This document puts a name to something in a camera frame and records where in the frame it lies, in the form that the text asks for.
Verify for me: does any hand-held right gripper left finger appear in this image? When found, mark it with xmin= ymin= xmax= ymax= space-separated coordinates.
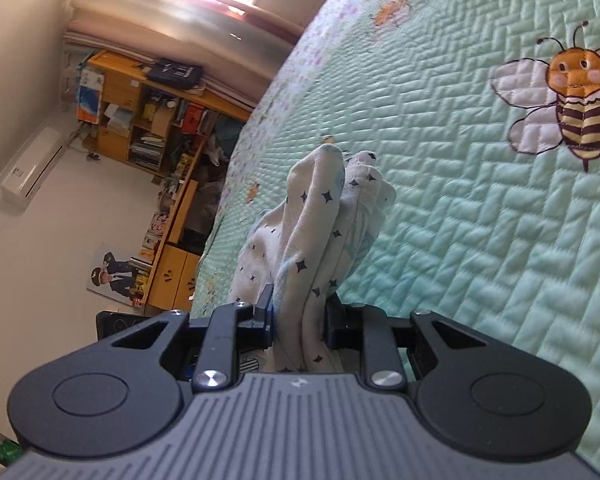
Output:
xmin=110 ymin=283 xmax=276 ymax=395

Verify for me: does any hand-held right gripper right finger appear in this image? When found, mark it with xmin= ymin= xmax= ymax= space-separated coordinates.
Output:
xmin=323 ymin=291 xmax=491 ymax=391

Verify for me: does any white star-print garment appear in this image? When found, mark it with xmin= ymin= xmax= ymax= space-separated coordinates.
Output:
xmin=227 ymin=144 xmax=397 ymax=376

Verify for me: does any wooden desk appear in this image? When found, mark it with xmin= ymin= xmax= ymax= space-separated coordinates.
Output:
xmin=130 ymin=177 xmax=203 ymax=313

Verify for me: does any dark furniture piece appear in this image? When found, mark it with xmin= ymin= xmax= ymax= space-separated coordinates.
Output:
xmin=95 ymin=310 xmax=153 ymax=343

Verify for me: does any green quilted bee bedspread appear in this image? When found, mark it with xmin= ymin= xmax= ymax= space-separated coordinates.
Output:
xmin=190 ymin=0 xmax=600 ymax=456

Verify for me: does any dark blue bag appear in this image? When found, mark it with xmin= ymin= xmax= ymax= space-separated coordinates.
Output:
xmin=212 ymin=115 xmax=243 ymax=166

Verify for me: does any black bag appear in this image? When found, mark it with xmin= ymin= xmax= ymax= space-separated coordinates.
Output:
xmin=146 ymin=59 xmax=205 ymax=90

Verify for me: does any wooden bookshelf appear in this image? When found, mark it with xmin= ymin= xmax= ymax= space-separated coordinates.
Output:
xmin=77 ymin=49 xmax=253 ymax=178

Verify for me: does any white air conditioner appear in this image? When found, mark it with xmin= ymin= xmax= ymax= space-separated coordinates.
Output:
xmin=0 ymin=126 xmax=65 ymax=207

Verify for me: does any blue and white box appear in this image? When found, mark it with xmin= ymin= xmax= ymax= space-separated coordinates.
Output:
xmin=76 ymin=69 xmax=105 ymax=125

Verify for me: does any green object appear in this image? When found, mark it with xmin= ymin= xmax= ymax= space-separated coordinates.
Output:
xmin=0 ymin=439 xmax=25 ymax=463

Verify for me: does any pink curtain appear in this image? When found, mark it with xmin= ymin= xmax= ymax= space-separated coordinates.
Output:
xmin=62 ymin=0 xmax=306 ymax=111

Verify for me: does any wall poster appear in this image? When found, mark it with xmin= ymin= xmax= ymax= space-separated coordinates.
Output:
xmin=86 ymin=251 xmax=153 ymax=307

